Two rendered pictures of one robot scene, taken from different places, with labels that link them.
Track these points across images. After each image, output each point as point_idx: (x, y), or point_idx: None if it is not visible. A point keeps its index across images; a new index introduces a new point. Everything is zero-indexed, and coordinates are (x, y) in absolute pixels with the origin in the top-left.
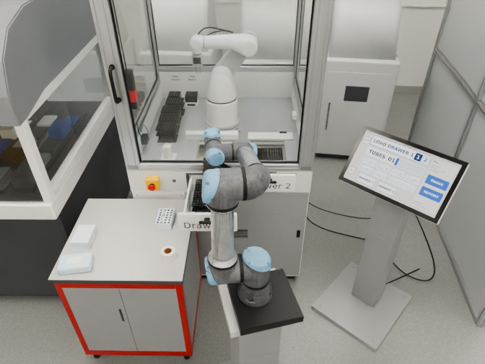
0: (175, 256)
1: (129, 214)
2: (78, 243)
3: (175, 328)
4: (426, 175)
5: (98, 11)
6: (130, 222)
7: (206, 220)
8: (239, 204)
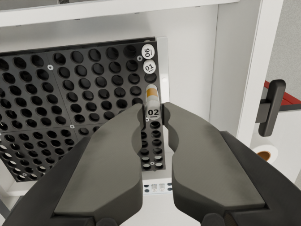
0: (263, 137)
1: (139, 219)
2: None
3: None
4: None
5: None
6: (158, 214)
7: (266, 115)
8: (13, 1)
